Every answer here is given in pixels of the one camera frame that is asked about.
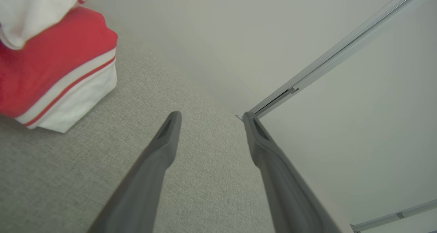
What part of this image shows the grey metal partition post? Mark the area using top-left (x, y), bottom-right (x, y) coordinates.
top-left (249, 0), bottom-right (437, 119)

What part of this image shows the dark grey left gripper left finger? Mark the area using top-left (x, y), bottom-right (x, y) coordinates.
top-left (87, 111), bottom-right (182, 233)

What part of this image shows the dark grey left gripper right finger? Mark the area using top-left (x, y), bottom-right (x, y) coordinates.
top-left (243, 112), bottom-right (342, 233)

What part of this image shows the red and white garment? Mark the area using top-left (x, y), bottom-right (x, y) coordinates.
top-left (0, 6), bottom-right (119, 134)
top-left (0, 0), bottom-right (100, 50)

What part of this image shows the grey metal partition rail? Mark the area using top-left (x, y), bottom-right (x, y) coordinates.
top-left (351, 199), bottom-right (437, 233)

